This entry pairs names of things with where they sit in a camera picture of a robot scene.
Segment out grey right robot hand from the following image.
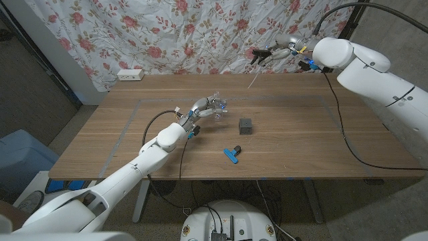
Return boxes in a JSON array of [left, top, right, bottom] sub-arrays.
[[259, 32, 321, 67]]

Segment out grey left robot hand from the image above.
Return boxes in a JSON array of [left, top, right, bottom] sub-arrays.
[[181, 94, 229, 132]]

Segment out clear plastic spray bottle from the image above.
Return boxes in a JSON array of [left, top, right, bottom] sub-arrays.
[[209, 92, 229, 121]]

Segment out black spray bottle cap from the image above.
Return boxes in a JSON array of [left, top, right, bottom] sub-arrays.
[[247, 49, 272, 89]]

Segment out person's forearm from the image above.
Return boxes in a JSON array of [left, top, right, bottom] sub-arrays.
[[0, 199, 31, 232]]

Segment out dark grey block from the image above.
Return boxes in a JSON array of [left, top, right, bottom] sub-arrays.
[[238, 117, 253, 135]]

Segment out blue and black clip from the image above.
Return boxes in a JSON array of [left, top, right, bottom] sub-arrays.
[[223, 145, 242, 165]]

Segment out black backdrop stand pole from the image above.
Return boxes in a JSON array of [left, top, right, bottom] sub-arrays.
[[0, 6, 83, 110], [337, 0, 371, 40]]

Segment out white power strip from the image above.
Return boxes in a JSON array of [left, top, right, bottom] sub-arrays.
[[116, 68, 145, 82]]

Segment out floral backdrop cloth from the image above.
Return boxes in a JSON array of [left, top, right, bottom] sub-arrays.
[[25, 0, 359, 92]]

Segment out black round floor object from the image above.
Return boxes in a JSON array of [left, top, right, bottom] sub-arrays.
[[149, 179, 177, 197]]

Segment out white table leg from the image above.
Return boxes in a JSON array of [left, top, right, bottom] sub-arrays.
[[132, 179, 151, 224], [302, 179, 325, 224]]

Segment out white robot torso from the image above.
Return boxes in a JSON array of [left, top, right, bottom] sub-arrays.
[[180, 199, 278, 241]]

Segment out blue black-rimmed floor pad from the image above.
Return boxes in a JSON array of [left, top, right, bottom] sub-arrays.
[[45, 179, 98, 195]]

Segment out blue plastic bin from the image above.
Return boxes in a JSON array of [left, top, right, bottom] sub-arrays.
[[0, 129, 60, 202]]

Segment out grey shoe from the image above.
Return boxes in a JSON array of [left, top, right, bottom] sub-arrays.
[[16, 190, 45, 215]]

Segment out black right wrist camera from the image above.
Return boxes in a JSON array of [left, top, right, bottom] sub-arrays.
[[298, 58, 320, 72]]

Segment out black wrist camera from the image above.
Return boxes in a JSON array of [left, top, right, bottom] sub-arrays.
[[187, 125, 201, 140], [298, 58, 320, 72]]

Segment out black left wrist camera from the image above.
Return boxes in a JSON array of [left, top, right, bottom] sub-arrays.
[[187, 125, 201, 140]]

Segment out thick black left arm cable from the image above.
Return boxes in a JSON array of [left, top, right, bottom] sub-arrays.
[[142, 109, 193, 215]]

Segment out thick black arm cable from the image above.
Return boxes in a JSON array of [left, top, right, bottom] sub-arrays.
[[142, 109, 193, 215], [312, 1, 428, 35]]

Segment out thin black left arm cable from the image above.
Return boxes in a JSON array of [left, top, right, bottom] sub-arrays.
[[179, 139, 189, 181]]

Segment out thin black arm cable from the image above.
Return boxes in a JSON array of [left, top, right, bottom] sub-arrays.
[[322, 71, 428, 171], [179, 139, 189, 181]]

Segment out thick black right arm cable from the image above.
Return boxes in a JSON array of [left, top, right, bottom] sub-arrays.
[[312, 1, 428, 35]]

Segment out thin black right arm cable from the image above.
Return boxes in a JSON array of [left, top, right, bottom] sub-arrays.
[[322, 71, 428, 171]]

